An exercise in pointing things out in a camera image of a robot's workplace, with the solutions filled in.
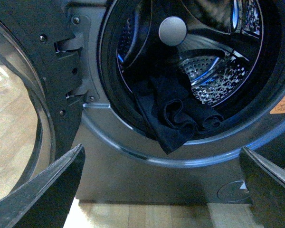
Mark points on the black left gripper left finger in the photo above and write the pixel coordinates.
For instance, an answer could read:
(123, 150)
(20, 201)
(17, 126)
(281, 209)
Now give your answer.
(45, 200)

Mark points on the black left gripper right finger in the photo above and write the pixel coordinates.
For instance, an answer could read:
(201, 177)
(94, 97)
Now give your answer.
(265, 182)

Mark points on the black cloth garment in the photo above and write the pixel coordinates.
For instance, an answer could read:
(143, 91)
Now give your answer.
(171, 111)

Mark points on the washing machine door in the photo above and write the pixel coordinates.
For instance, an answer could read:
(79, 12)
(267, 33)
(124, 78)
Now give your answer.
(41, 88)

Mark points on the grey front-load washing machine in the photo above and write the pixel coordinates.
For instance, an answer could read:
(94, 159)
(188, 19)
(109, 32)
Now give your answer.
(124, 162)

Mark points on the steel washing drum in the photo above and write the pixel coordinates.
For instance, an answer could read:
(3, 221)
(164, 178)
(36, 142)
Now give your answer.
(215, 43)

